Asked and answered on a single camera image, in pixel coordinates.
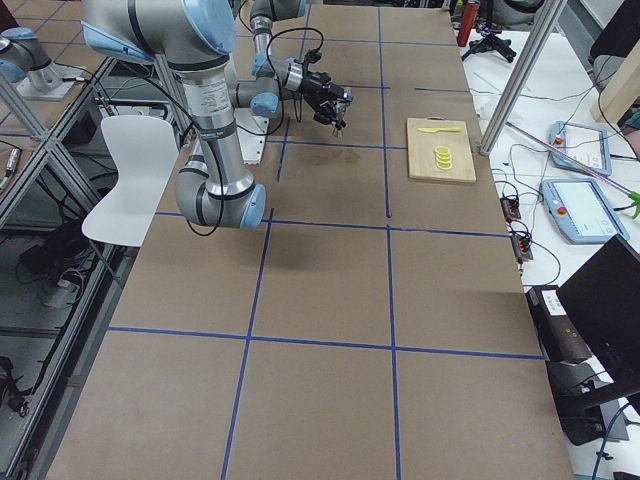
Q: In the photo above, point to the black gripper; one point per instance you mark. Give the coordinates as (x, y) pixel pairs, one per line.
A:
(314, 86)

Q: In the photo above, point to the steel jigger measuring cup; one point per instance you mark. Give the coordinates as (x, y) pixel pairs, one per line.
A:
(339, 111)

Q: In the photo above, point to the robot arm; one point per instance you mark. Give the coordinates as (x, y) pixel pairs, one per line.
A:
(277, 80)
(196, 38)

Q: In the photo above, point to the wooden cutting board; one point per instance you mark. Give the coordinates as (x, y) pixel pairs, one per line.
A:
(421, 155)

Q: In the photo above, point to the yellow plastic knife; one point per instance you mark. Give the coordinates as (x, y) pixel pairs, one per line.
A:
(434, 130)

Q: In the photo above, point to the red bottle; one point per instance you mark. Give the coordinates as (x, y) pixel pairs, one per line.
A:
(468, 19)

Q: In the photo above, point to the white plastic chair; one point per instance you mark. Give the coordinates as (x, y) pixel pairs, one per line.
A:
(144, 151)

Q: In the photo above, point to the circuit board far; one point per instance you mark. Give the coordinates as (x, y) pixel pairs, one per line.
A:
(510, 208)

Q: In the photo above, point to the circuit board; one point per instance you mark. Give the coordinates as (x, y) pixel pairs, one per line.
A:
(510, 208)
(521, 245)

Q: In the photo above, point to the circuit board near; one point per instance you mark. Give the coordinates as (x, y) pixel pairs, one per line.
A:
(521, 245)

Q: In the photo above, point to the teach pendant far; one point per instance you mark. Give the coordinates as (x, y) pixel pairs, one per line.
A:
(586, 144)

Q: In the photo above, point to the teach pendant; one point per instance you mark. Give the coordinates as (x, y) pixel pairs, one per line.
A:
(581, 212)
(586, 144)

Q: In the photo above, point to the teach pendant near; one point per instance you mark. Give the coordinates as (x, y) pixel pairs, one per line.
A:
(581, 212)

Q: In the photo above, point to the metal rod green tip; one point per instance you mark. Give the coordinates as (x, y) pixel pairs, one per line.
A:
(632, 195)

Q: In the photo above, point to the black box device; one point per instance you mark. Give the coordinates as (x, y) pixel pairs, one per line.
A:
(558, 336)

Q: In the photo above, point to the black monitor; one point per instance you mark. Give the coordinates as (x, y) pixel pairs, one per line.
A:
(602, 300)

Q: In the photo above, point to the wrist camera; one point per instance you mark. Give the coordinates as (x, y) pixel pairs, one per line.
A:
(312, 56)

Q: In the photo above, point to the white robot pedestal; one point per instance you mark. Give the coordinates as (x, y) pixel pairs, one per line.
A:
(252, 133)

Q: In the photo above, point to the aluminium frame post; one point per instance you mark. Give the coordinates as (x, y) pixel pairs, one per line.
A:
(543, 26)

